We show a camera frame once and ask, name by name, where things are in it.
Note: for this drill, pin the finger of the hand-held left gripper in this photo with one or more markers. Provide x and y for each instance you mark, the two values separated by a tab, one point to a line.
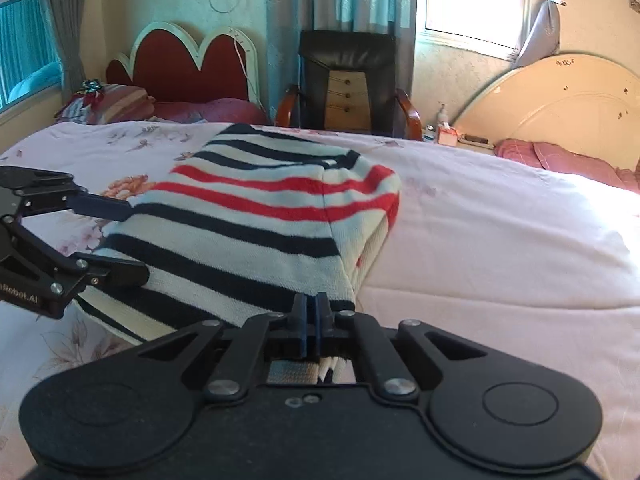
100	206
117	274

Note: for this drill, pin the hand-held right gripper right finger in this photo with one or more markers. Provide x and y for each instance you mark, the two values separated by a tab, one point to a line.
323	322

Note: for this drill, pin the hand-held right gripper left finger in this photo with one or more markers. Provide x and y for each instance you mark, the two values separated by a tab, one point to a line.
303	327

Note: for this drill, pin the striped knit sweater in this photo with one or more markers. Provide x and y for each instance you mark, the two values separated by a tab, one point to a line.
260	220

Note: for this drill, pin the patterned red pillow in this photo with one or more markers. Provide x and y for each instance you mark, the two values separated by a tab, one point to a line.
107	105

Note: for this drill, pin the shiny ribbon bow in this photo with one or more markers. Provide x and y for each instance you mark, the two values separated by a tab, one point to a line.
93	86

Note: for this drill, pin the dark red pillow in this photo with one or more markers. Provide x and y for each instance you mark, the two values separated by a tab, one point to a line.
215	110

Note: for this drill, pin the red scalloped headboard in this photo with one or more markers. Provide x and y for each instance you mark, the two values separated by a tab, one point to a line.
180	70

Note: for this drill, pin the window with teal curtain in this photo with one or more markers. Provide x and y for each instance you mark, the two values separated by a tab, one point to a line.
25	35

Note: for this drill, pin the wooden drawer cabinet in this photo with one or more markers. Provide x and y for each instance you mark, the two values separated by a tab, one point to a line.
347	100

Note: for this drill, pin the tissue box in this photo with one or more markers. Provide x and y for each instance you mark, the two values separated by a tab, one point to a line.
446	135

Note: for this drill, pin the small bedside tray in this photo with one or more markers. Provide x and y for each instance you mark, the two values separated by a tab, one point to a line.
475	140

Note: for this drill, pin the pump lotion bottle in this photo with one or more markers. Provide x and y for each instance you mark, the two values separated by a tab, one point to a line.
442	116

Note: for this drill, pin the black leather armchair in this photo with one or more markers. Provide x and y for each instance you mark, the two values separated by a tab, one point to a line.
350	55

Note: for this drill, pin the pink pillow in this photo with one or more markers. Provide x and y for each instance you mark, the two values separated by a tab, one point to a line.
560	157

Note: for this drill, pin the cream round headboard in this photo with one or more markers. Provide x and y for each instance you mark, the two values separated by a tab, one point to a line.
565	105

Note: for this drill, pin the bright window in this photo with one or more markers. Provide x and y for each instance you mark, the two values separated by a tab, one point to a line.
475	0

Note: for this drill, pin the grey tied curtain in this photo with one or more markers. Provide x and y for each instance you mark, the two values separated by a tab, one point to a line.
540	10

